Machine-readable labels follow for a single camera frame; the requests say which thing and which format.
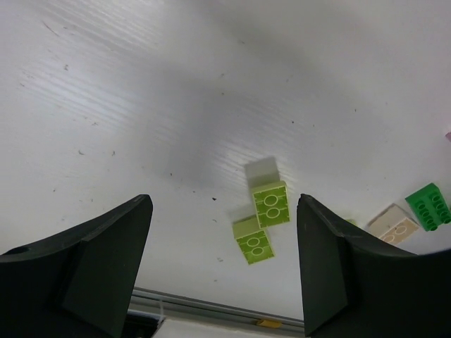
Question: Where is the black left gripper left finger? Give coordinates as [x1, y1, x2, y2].
[1, 194, 153, 337]

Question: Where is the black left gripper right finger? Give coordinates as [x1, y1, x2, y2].
[297, 194, 450, 337]

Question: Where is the lime lego brick middle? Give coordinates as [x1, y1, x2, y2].
[346, 219, 357, 226]

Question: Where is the lime lego brick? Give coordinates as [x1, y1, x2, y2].
[250, 181, 290, 229]
[346, 219, 357, 226]
[232, 216, 275, 265]

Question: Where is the tan lego brick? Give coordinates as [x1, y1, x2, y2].
[368, 204, 419, 245]

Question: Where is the lime lego brick lower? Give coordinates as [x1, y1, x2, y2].
[232, 216, 275, 265]

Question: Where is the green flat lego brick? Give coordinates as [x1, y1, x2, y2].
[405, 183, 451, 232]

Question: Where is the lime lego brick upper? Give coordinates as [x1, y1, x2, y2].
[250, 181, 290, 229]

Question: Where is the aluminium rail front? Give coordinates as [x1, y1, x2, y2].
[130, 287, 304, 327]

